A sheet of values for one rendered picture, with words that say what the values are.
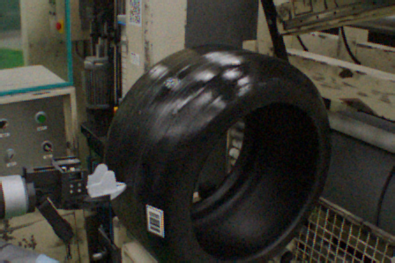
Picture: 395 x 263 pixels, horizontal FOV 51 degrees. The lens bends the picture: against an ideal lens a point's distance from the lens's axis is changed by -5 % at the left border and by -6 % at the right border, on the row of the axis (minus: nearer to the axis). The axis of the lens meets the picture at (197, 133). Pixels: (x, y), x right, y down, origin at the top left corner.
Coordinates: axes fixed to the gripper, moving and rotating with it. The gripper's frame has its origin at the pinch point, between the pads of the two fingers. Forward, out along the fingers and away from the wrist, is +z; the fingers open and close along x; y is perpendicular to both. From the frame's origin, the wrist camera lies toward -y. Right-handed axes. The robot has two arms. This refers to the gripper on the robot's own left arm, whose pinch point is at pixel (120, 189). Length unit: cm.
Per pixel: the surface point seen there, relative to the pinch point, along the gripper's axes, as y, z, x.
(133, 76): 15.7, 19.3, 34.1
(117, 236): -28.6, 12.6, 24.0
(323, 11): 41, 56, 3
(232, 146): -11, 63, 38
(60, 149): -13, 6, 57
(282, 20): 36, 57, 18
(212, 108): 19.7, 12.9, -10.3
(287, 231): -13.7, 41.5, -11.9
